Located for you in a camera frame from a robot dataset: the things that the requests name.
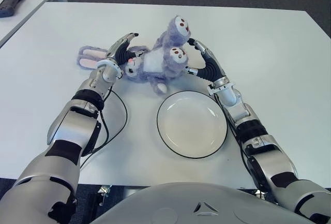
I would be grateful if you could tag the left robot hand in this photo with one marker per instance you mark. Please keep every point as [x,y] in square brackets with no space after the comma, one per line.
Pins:
[121,50]

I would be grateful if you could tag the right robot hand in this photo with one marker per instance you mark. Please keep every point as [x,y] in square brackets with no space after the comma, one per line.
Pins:
[209,65]

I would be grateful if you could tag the purple plush doll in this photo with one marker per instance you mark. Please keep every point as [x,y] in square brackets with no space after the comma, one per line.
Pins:
[157,61]

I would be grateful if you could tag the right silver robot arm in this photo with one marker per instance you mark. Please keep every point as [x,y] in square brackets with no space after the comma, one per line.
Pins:
[266,154]

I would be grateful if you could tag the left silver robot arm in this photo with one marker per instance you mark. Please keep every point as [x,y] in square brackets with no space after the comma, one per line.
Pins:
[59,136]

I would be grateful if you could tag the white plate with black rim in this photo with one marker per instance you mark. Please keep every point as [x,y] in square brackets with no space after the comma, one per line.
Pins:
[192,124]

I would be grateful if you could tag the black handheld controller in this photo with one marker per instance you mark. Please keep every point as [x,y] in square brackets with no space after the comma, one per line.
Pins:
[10,2]

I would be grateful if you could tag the metal table clamp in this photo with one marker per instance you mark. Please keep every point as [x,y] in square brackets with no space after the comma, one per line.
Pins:
[259,194]
[104,190]

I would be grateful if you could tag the silver robot torso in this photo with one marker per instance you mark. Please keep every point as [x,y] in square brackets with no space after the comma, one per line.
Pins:
[181,203]

